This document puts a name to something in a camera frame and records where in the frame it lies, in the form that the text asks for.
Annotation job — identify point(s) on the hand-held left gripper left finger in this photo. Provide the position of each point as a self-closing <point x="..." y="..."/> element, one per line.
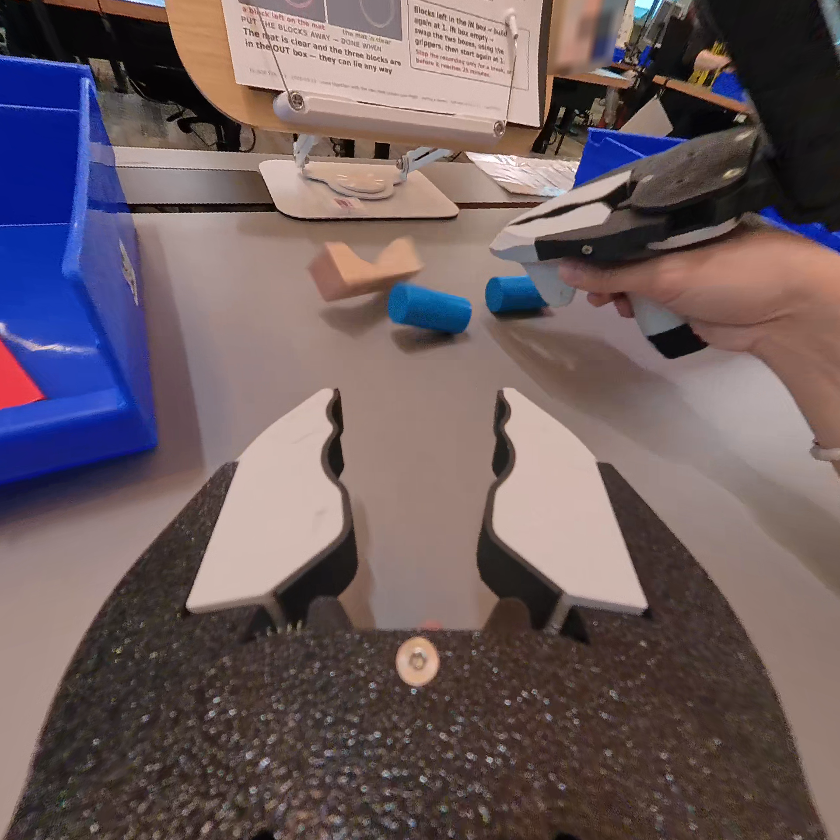
<point x="269" y="518"/>

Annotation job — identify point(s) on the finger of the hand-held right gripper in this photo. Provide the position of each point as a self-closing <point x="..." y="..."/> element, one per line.
<point x="518" y="241"/>
<point x="584" y="190"/>

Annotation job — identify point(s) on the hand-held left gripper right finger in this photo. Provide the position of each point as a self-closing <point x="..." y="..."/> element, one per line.
<point x="558" y="518"/>

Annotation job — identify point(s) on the blue plastic bin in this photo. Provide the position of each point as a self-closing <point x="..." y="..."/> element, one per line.
<point x="98" y="341"/>
<point x="604" y="157"/>

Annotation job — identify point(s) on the blue cylinder block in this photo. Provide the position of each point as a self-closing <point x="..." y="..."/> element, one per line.
<point x="426" y="308"/>
<point x="512" y="295"/>

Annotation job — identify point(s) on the natural wooden arch block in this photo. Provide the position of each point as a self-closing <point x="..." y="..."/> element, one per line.
<point x="348" y="275"/>

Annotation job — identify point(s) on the red plank block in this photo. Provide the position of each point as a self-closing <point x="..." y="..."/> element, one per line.
<point x="16" y="384"/>

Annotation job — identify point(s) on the person's right hand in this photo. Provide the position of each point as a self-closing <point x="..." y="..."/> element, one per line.
<point x="754" y="289"/>

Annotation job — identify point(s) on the printed paper leaflet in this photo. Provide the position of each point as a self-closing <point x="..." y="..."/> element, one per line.
<point x="518" y="174"/>

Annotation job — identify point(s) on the white document stand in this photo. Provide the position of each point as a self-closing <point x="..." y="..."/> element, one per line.
<point x="394" y="123"/>

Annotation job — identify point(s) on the background wooden desk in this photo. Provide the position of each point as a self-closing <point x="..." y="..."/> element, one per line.
<point x="111" y="9"/>

